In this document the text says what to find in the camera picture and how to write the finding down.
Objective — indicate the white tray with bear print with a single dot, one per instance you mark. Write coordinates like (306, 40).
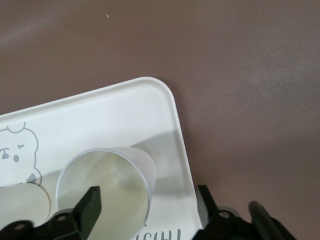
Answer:
(112, 112)

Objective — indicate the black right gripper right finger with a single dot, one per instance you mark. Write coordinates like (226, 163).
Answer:
(220, 222)

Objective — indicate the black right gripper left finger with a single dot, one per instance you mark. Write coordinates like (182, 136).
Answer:
(87, 207)

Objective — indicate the white plastic cup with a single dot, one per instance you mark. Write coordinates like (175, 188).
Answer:
(120, 180)
(22, 202)

